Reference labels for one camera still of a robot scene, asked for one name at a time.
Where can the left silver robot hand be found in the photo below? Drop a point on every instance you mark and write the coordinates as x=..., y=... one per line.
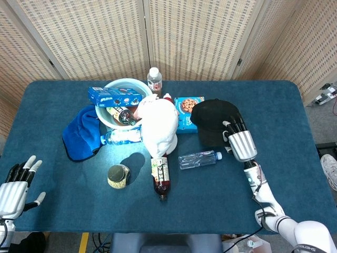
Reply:
x=11, y=196

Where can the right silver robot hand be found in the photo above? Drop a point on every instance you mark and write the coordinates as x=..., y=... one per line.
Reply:
x=242, y=145

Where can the black baseball cap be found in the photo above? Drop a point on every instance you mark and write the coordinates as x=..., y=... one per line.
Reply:
x=210, y=118

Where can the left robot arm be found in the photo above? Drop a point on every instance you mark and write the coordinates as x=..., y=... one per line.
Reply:
x=5, y=233

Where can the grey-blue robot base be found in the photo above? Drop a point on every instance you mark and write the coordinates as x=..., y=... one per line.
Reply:
x=166, y=243

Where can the clear white-capped water bottle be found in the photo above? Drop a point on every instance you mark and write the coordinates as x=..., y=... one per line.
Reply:
x=197, y=159

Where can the black bag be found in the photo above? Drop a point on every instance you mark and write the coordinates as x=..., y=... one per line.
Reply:
x=29, y=243

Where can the blue chocolate-chip cookie box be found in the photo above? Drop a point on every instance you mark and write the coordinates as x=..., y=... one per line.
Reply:
x=185, y=116

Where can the blue table cloth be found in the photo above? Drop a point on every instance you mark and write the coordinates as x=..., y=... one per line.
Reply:
x=210, y=200

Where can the black floor stand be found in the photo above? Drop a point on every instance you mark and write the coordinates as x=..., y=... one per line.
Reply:
x=326, y=149

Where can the white plush toy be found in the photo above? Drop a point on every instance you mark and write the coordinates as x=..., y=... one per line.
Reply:
x=159, y=126

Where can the brown tea bottle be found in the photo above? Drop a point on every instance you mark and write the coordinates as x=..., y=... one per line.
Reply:
x=161, y=179

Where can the small red-white item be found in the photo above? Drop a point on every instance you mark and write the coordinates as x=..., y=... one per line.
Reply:
x=167, y=97

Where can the white sneaker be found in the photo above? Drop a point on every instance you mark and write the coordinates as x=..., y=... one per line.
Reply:
x=330, y=168

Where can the blue towel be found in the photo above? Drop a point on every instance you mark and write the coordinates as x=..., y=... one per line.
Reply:
x=80, y=134

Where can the white power strip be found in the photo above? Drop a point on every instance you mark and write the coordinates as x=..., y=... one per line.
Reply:
x=325, y=95

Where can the white box with bottle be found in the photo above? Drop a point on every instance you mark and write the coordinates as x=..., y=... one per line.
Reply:
x=250, y=243

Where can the black-lidded glass jar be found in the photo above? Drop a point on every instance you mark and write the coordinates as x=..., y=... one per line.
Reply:
x=118, y=176

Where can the clear bottle with brown drink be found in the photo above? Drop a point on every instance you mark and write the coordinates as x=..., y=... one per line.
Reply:
x=154, y=81

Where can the blue-capped water bottle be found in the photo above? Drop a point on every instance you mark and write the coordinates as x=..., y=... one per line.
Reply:
x=118, y=137

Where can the white plastic basin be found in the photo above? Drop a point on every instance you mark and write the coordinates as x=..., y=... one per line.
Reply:
x=105, y=116

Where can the can inside bowl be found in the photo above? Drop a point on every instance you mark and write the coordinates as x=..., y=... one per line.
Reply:
x=121, y=114

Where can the blue Oreo cookie box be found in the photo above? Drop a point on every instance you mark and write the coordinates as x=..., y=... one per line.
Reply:
x=113, y=96

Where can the woven folding screen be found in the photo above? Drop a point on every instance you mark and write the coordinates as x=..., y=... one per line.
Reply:
x=105, y=37

